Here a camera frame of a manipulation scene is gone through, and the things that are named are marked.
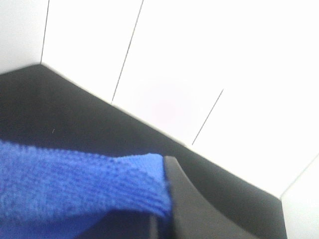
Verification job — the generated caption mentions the blue microfibre towel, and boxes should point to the blue microfibre towel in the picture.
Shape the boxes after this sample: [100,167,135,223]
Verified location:
[0,141,172,239]

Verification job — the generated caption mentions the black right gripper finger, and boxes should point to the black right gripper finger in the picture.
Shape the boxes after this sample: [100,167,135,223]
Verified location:
[164,156,256,239]

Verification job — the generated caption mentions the black table cloth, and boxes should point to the black table cloth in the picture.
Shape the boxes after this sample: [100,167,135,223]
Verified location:
[0,65,287,239]

